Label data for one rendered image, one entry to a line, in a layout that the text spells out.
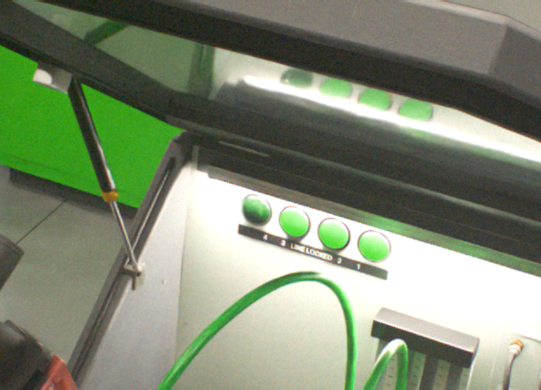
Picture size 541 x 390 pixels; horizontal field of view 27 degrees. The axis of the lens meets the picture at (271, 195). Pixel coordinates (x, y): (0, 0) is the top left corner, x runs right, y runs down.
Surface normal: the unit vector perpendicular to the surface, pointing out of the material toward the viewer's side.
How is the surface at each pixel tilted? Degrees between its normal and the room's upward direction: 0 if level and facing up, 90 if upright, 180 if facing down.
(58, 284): 0
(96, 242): 0
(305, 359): 90
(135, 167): 90
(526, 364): 90
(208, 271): 90
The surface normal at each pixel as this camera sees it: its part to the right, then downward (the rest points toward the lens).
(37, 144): -0.40, 0.37
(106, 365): 0.91, 0.27
